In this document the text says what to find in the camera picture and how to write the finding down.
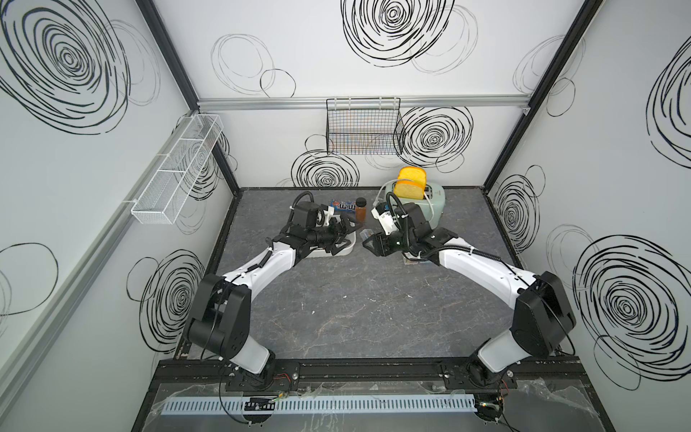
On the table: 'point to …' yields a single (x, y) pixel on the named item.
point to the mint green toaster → (433, 201)
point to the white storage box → (350, 237)
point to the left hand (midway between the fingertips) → (357, 233)
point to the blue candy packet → (339, 205)
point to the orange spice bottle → (361, 210)
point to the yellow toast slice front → (408, 190)
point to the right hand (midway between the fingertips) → (370, 241)
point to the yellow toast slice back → (415, 174)
